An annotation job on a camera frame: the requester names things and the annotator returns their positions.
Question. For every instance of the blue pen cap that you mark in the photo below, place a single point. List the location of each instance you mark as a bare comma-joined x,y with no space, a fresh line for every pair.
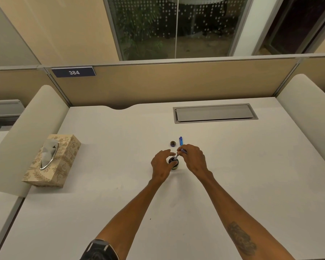
181,140

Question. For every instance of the white curved side divider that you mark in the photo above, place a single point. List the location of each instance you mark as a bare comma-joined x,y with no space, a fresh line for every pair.
21,148
308,110

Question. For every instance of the beige desk partition panel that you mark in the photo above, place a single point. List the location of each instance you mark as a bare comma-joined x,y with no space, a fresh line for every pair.
178,81

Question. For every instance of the person's left hand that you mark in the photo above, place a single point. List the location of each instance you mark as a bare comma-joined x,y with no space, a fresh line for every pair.
159,166

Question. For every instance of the beige patterned tissue box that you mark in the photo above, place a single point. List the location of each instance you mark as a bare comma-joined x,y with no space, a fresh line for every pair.
62,159

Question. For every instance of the person's left forearm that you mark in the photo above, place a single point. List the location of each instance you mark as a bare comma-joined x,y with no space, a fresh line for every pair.
132,213

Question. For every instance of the green plant behind glass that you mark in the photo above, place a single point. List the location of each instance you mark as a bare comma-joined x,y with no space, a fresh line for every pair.
140,32

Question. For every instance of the dark blue number plate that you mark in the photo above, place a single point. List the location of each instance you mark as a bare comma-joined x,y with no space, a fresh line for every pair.
73,72

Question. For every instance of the person's right hand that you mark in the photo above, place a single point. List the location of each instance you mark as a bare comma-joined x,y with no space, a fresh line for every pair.
196,159

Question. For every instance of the person's left fingers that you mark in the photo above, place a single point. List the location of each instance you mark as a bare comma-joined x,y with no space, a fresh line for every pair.
166,152

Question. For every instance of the person's right fingers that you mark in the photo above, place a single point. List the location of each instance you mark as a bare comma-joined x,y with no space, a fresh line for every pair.
188,150

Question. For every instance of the person's right forearm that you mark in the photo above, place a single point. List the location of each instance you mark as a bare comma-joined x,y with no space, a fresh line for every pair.
238,216

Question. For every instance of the dotted glass window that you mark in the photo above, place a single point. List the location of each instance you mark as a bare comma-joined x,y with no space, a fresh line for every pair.
176,24

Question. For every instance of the white tissue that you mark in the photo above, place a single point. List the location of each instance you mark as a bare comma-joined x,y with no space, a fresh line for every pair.
49,151

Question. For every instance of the blue and silver pen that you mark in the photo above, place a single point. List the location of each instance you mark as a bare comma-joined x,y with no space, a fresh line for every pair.
179,153

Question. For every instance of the small dark ink bottle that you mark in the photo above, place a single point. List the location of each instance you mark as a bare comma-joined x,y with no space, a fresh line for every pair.
175,165

